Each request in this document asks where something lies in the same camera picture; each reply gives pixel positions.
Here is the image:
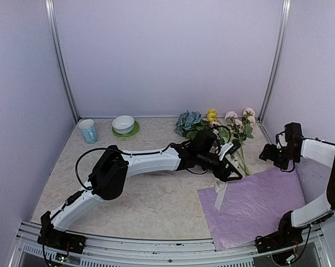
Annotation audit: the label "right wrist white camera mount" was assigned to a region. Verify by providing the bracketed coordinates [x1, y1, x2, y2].
[275, 131, 284, 149]

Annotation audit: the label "left aluminium corner post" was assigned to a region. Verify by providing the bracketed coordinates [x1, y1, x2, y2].
[45, 0, 80, 124]

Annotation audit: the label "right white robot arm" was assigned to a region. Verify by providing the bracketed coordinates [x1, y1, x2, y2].
[256, 122, 335, 251]

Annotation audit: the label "aluminium corner post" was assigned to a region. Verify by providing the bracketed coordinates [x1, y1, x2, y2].
[259, 0, 292, 123]
[45, 0, 80, 124]

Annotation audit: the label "right aluminium corner post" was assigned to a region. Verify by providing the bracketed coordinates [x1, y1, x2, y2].
[259, 0, 292, 123]

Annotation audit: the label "green plate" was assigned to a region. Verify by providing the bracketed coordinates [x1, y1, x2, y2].
[112, 121, 139, 137]

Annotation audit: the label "pink fake rose stems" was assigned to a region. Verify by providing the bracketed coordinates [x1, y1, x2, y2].
[215, 107, 256, 176]

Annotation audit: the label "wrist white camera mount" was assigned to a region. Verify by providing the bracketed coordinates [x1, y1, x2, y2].
[218, 142, 233, 161]
[275, 131, 284, 149]

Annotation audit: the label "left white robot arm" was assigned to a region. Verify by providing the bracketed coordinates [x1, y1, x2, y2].
[40, 130, 242, 248]

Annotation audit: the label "white ceramic bowl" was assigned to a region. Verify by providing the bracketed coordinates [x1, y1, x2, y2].
[112, 115, 135, 134]

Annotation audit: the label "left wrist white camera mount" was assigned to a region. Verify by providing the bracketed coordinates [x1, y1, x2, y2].
[218, 142, 233, 161]

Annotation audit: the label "purple wrapping paper sheet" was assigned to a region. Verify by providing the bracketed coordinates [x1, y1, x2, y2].
[198, 167, 305, 251]

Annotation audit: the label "blue fake flower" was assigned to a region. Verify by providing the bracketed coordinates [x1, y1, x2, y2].
[174, 110, 209, 140]

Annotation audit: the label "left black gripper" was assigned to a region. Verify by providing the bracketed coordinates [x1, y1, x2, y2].
[198, 150, 243, 181]

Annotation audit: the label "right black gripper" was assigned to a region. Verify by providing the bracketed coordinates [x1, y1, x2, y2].
[259, 143, 299, 169]

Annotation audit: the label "aluminium front rail frame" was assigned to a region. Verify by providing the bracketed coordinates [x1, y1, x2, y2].
[6, 220, 334, 266]

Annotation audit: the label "light blue mug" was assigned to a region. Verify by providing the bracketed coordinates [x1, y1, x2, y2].
[78, 119, 98, 144]

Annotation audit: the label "cream printed ribbon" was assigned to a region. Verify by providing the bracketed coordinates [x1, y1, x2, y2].
[213, 157, 239, 212]

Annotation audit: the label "yellow fake flower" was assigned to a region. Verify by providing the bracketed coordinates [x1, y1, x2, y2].
[207, 109, 219, 124]

